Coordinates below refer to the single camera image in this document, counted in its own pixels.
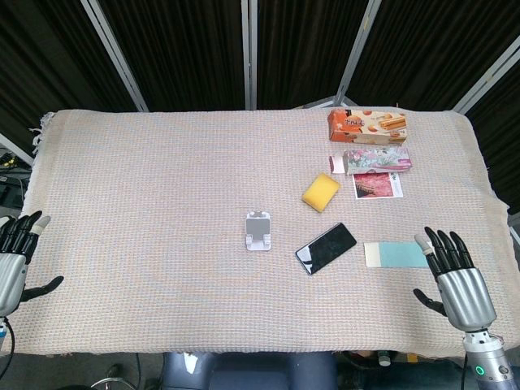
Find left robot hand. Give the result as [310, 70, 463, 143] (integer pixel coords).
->
[0, 210, 65, 318]

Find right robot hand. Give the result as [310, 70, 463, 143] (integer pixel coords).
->
[413, 226, 498, 333]

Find black smartphone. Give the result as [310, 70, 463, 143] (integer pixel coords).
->
[295, 222, 358, 276]

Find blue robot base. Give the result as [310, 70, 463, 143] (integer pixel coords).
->
[162, 351, 339, 390]

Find white phone stand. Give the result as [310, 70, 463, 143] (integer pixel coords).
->
[245, 210, 272, 253]

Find teal and cream bookmark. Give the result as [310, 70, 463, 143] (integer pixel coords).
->
[363, 241, 431, 269]

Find red photo card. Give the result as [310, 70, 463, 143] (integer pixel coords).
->
[352, 172, 405, 201]

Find pink floral box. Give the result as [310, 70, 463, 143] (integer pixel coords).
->
[327, 146, 413, 176]

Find yellow sponge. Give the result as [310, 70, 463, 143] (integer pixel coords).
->
[301, 172, 341, 214]

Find orange biscuit box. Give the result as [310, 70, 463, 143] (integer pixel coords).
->
[327, 108, 408, 145]

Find beige woven tablecloth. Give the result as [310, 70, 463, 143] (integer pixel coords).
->
[0, 107, 510, 358]

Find folding screen partition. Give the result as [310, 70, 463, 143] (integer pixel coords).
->
[0, 0, 520, 155]

